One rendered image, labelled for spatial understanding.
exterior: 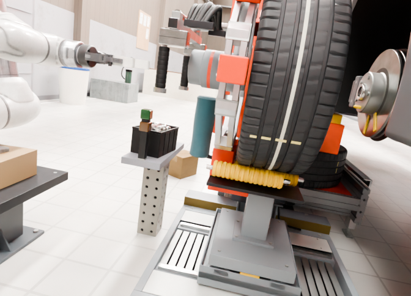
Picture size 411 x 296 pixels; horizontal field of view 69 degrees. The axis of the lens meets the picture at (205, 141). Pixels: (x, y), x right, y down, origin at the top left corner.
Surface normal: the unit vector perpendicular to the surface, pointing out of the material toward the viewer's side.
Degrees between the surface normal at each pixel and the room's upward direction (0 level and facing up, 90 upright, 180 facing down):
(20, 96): 73
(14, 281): 0
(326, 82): 90
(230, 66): 90
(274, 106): 104
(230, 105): 90
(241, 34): 90
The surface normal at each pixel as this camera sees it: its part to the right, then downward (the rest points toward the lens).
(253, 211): -0.16, 0.19
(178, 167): -0.57, 0.10
